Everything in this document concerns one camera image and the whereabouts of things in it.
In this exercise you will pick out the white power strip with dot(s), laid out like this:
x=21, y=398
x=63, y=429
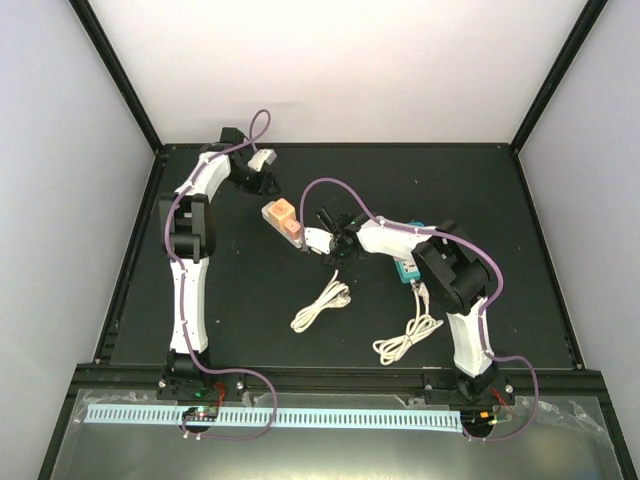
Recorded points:
x=265, y=214

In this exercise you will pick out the light blue slotted cable duct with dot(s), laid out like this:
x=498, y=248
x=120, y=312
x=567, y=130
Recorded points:
x=310, y=418

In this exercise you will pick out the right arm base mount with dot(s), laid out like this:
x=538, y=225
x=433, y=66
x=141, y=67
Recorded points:
x=452, y=387

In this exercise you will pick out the teal power strip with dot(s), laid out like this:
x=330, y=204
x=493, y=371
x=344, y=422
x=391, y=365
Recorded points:
x=407, y=270

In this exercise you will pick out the large orange cube adapter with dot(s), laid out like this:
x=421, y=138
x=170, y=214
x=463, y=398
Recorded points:
x=280, y=211

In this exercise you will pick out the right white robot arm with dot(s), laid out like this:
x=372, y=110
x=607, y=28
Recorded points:
x=452, y=273

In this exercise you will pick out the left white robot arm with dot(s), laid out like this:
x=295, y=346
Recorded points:
x=189, y=235

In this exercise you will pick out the small pink cube adapter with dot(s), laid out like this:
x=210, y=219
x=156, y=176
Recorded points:
x=292, y=229

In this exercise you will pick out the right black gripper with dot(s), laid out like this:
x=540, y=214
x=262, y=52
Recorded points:
x=338, y=261

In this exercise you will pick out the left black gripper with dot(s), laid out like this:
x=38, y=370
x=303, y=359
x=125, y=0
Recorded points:
x=263, y=186

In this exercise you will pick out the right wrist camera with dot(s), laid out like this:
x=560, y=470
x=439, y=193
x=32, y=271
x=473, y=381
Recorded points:
x=317, y=240

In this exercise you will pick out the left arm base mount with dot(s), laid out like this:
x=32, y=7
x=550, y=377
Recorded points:
x=192, y=385

